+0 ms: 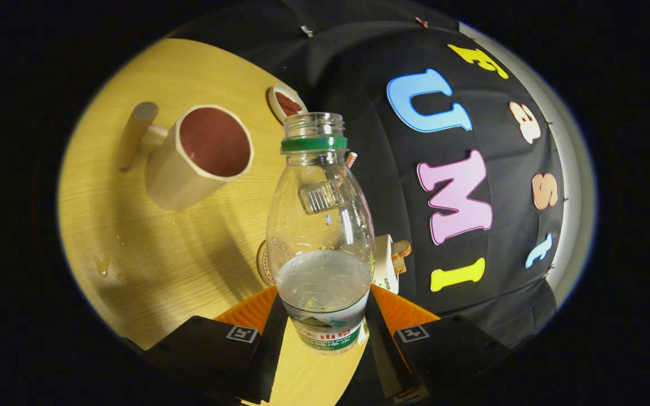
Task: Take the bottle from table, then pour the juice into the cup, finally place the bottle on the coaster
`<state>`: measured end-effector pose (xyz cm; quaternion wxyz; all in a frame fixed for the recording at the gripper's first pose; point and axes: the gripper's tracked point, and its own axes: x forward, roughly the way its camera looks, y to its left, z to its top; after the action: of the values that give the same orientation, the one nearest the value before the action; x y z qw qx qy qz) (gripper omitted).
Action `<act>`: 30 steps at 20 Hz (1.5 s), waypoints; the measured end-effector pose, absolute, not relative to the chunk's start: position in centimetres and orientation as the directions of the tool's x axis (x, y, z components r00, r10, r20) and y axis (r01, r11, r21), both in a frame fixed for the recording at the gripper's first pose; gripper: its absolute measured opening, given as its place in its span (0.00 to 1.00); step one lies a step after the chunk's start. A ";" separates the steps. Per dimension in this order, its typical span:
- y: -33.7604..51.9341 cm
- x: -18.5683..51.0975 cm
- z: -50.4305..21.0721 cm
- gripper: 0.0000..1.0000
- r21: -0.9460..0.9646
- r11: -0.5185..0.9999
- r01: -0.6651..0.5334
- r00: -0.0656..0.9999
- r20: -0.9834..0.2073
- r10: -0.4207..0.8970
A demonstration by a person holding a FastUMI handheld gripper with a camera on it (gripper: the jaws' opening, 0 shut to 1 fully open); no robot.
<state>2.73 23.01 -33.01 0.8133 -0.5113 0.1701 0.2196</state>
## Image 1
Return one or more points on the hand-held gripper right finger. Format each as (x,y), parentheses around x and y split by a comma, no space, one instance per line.
(384,355)

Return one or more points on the clear plastic juice bottle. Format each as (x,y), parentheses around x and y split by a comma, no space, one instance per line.
(319,231)

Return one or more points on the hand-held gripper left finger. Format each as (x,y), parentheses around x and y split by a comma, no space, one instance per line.
(266,361)

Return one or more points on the striped drinking straw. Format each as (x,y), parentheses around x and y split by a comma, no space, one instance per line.
(351,159)

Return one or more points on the white toaster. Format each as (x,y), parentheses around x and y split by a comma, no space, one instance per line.
(384,265)

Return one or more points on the black backdrop cloth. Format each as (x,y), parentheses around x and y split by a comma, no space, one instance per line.
(381,169)

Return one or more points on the wooden table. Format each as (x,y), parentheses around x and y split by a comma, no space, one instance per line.
(133,242)

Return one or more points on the toasted bread slice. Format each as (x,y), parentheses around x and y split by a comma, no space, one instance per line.
(400,266)
(402,249)

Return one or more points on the white cloth clip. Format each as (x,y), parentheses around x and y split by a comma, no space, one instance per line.
(307,31)

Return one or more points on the pink cloth clip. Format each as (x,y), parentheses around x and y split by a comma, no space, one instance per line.
(421,21)

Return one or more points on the brown food slice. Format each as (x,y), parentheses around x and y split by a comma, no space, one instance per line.
(294,110)
(285,100)

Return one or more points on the round beige plate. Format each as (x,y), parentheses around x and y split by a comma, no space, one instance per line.
(274,104)

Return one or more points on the round brown coaster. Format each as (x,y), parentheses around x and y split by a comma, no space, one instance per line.
(264,264)

